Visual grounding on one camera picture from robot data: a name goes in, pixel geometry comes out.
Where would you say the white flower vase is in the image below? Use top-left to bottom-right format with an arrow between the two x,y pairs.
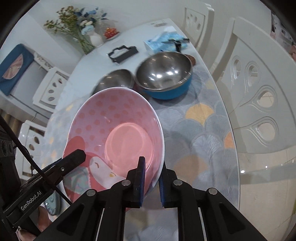
89,32 -> 104,48

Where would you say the glass vase with stems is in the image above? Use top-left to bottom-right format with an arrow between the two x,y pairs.
44,6 -> 95,54

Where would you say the white chair left far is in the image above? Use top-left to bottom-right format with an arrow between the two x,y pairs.
33,67 -> 70,113

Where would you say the white chair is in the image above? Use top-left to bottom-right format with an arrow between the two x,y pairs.
183,1 -> 215,56
210,16 -> 295,154
33,67 -> 70,113
15,120 -> 46,181

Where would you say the blue steel bowl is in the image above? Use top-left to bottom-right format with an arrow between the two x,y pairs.
135,52 -> 193,100

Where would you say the pink penguin plate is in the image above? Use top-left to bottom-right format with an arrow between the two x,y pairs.
63,87 -> 165,201

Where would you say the white chair far right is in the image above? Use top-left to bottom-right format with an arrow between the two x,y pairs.
183,1 -> 215,56

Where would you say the black phone stand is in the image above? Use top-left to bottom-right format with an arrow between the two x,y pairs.
162,38 -> 196,66

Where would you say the red steel bowl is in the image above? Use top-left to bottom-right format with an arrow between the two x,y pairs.
91,69 -> 134,95

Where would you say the red lidded cup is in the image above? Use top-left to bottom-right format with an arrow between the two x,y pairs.
103,28 -> 120,40

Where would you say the blue cloth cover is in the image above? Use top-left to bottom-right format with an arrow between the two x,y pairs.
0,44 -> 34,96

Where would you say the white chair left near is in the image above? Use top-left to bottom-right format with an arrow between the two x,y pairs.
15,120 -> 46,181

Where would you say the blue tissue pack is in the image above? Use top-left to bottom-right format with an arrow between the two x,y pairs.
144,26 -> 190,55

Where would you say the white chair near right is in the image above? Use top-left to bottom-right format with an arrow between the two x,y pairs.
210,16 -> 295,154

